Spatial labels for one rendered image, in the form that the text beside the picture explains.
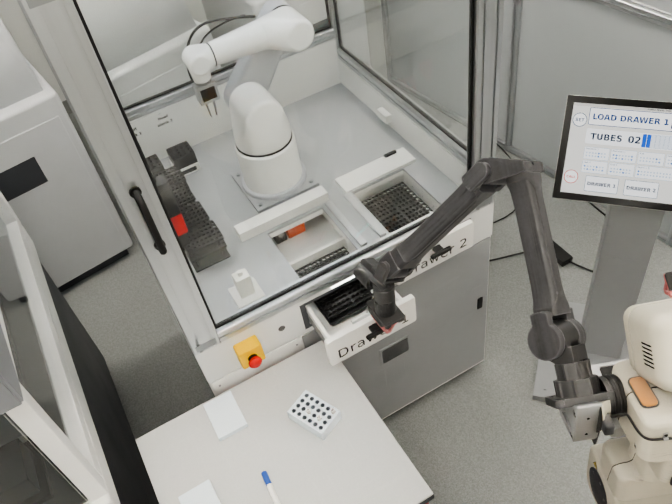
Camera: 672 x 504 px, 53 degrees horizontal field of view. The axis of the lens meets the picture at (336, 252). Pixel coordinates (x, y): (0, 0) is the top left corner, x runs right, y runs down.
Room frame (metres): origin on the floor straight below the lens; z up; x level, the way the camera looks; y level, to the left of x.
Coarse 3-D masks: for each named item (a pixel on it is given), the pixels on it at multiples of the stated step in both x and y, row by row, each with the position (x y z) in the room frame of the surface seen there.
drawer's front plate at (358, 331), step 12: (408, 300) 1.20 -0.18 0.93; (408, 312) 1.19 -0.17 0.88; (360, 324) 1.14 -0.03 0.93; (396, 324) 1.18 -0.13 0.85; (408, 324) 1.19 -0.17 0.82; (336, 336) 1.12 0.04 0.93; (348, 336) 1.12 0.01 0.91; (360, 336) 1.13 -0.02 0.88; (384, 336) 1.16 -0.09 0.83; (336, 348) 1.11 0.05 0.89; (348, 348) 1.12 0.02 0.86; (360, 348) 1.13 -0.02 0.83; (336, 360) 1.10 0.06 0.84
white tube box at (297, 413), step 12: (300, 396) 1.03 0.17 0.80; (312, 396) 1.03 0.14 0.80; (300, 408) 1.00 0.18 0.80; (312, 408) 1.00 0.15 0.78; (324, 408) 0.98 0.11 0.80; (336, 408) 0.97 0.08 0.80; (300, 420) 0.96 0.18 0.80; (312, 420) 0.95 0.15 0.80; (324, 420) 0.95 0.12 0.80; (336, 420) 0.95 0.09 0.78; (312, 432) 0.93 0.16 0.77; (324, 432) 0.91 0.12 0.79
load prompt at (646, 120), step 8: (592, 112) 1.57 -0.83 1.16; (600, 112) 1.57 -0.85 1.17; (608, 112) 1.56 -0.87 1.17; (616, 112) 1.55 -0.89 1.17; (624, 112) 1.54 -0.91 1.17; (632, 112) 1.53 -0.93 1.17; (640, 112) 1.52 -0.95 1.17; (648, 112) 1.51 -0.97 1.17; (656, 112) 1.51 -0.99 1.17; (592, 120) 1.56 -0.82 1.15; (600, 120) 1.55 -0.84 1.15; (608, 120) 1.54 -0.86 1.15; (616, 120) 1.53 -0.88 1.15; (624, 120) 1.53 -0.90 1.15; (632, 120) 1.52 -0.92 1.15; (640, 120) 1.51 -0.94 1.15; (648, 120) 1.50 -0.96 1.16; (656, 120) 1.49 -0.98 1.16; (664, 120) 1.48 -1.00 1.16; (632, 128) 1.50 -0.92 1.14; (640, 128) 1.49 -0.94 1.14; (648, 128) 1.49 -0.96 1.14; (656, 128) 1.48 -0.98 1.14; (664, 128) 1.47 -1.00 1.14
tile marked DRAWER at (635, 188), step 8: (624, 184) 1.41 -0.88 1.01; (632, 184) 1.40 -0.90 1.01; (640, 184) 1.39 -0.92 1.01; (648, 184) 1.38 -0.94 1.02; (656, 184) 1.37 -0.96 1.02; (624, 192) 1.39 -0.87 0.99; (632, 192) 1.38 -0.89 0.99; (640, 192) 1.37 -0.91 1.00; (648, 192) 1.37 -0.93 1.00; (656, 192) 1.36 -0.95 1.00
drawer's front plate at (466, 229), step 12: (456, 228) 1.44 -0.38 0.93; (468, 228) 1.44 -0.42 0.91; (444, 240) 1.41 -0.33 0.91; (456, 240) 1.43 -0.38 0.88; (468, 240) 1.44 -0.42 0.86; (432, 252) 1.39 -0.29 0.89; (456, 252) 1.43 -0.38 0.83; (420, 264) 1.38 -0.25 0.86; (432, 264) 1.39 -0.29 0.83; (408, 276) 1.36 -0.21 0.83
